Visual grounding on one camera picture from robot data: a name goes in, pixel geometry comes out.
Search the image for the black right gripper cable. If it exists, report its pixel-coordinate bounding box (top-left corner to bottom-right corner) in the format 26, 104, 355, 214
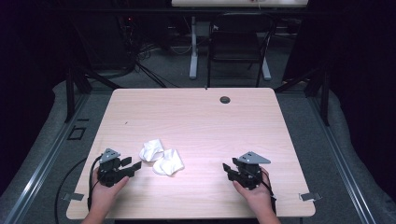
261, 177, 277, 216

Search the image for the person's left hand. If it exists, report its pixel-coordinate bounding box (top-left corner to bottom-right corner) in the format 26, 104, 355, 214
91, 167, 130, 216

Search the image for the aluminium floor rail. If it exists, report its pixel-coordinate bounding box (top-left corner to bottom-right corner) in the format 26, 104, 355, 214
307, 95, 378, 224
2, 92, 91, 224

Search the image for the black cable on floor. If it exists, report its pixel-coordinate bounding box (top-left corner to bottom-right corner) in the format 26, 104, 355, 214
54, 157, 88, 224

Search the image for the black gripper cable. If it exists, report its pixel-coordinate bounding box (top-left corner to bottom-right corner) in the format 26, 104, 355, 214
87, 154, 104, 213
261, 177, 277, 216

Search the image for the white desk leg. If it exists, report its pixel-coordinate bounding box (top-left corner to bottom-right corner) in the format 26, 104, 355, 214
189, 16, 199, 80
261, 56, 273, 81

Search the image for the black folding chair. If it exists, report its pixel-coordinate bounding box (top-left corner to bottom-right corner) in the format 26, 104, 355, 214
206, 12, 278, 89

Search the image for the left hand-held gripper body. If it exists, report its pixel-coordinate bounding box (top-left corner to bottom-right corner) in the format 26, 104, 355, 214
97, 147, 130, 188

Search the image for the bundle of black cables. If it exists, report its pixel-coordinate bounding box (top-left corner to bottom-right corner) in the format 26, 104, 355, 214
117, 15, 180, 89

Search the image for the black metal stand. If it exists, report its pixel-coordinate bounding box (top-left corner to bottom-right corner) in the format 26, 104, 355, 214
64, 63, 123, 123
274, 65, 331, 127

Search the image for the person's right hand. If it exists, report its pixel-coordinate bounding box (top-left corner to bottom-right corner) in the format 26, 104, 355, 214
233, 167, 276, 216

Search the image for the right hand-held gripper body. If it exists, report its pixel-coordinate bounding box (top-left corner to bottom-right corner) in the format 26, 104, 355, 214
228, 151, 272, 190

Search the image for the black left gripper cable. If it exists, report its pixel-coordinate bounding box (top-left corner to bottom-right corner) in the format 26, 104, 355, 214
87, 154, 104, 213

